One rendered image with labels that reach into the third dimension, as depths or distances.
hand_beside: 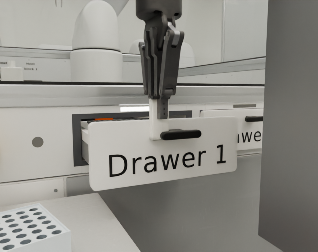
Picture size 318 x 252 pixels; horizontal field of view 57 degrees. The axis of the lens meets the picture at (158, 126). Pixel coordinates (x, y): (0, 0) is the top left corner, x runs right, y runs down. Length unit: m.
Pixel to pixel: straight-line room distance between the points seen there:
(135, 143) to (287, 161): 0.23
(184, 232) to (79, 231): 0.38
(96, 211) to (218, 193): 0.38
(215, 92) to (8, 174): 0.51
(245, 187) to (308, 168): 0.50
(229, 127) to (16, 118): 0.42
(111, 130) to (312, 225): 0.31
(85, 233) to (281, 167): 0.31
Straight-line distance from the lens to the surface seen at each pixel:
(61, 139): 0.64
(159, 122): 0.48
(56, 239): 0.41
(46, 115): 0.63
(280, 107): 0.42
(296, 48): 0.41
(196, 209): 0.81
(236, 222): 0.91
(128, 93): 0.66
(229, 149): 0.59
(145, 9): 0.47
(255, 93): 0.87
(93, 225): 0.51
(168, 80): 0.45
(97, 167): 0.48
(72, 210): 0.58
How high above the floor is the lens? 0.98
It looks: 7 degrees down
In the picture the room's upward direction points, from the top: straight up
